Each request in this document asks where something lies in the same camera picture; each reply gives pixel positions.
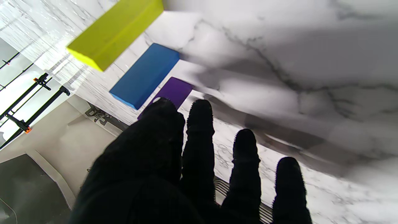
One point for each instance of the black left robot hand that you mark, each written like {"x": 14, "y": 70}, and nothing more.
{"x": 149, "y": 174}

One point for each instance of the purple domino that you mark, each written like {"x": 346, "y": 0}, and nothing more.
{"x": 175, "y": 91}

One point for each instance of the blue domino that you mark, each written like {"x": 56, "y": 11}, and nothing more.
{"x": 144, "y": 76}

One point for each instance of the yellow domino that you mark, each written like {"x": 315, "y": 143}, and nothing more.
{"x": 115, "y": 31}

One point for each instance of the black gas stove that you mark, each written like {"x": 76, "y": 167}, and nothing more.
{"x": 99, "y": 116}

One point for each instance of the black stand pole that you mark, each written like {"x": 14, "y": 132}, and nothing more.
{"x": 34, "y": 116}
{"x": 21, "y": 96}

